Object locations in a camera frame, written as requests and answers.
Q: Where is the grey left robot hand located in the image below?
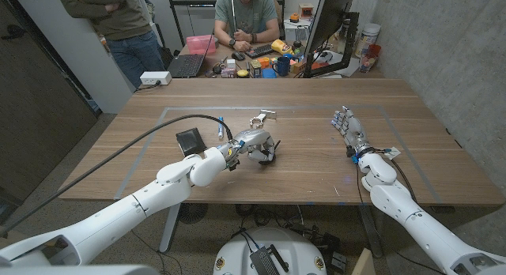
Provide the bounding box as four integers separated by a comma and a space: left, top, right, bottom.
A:
231, 128, 277, 164

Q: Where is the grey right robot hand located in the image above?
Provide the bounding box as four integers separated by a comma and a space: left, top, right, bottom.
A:
330, 105, 375, 157

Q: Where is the black rubber air blower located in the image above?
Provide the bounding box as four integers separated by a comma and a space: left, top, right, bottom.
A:
259, 139, 281, 166

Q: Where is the silver metal clamp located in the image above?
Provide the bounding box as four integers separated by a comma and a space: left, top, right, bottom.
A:
248, 109, 278, 130

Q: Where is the grey tape outline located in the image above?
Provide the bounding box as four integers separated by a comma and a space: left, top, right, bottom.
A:
114, 105, 442, 205

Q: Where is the red plastic container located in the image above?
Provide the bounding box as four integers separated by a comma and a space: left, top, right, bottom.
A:
359, 43, 383, 73

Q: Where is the dark blue mug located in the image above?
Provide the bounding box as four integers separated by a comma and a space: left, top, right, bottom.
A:
272, 55, 292, 77

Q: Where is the black keyboard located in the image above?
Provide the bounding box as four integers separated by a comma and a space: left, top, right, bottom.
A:
244, 43, 274, 59

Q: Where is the black monitor stand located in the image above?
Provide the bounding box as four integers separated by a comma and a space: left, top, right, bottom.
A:
302, 10, 361, 79

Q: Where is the white lidded jar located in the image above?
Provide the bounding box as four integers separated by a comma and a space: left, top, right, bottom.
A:
354, 22, 381, 58

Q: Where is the black floor fan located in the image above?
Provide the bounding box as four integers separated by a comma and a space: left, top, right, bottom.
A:
178, 203, 210, 225

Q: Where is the yellow plastic object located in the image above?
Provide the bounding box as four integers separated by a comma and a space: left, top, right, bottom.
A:
270, 39, 294, 56

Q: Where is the black laptop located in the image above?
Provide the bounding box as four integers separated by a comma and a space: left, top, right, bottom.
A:
166, 33, 214, 79

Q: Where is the grey table leg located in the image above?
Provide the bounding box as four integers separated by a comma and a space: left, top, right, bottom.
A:
158, 203, 182, 254
357, 205, 383, 258

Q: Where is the pink plastic box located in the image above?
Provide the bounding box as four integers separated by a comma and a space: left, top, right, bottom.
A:
185, 34, 217, 55

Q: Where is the black monitor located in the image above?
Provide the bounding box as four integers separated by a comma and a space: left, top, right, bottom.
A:
303, 0, 359, 66

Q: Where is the white storage box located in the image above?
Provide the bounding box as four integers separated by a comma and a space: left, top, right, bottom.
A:
283, 17, 313, 42

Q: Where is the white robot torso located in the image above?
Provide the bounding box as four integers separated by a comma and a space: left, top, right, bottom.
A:
213, 226, 328, 275

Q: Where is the white power strip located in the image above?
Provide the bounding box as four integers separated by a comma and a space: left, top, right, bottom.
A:
139, 70, 173, 86

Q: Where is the black box on torso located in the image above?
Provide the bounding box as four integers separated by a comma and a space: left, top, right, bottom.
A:
249, 245, 289, 275

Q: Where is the seated person green shirt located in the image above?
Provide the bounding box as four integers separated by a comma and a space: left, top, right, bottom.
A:
213, 0, 281, 53

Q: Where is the cardboard piece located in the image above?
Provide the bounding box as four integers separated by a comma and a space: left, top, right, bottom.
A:
350, 247, 376, 275

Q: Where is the standing person olive sweater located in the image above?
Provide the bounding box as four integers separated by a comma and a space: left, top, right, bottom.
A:
55, 0, 167, 89

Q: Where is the dark door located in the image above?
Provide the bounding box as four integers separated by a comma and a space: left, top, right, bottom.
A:
0, 0, 100, 213

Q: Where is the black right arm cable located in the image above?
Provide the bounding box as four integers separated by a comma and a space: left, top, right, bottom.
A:
353, 148, 447, 275

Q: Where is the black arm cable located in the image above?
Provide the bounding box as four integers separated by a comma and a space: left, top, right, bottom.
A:
0, 114, 234, 236
353, 148, 447, 275

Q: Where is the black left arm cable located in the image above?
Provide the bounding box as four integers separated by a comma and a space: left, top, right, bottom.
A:
0, 114, 234, 236

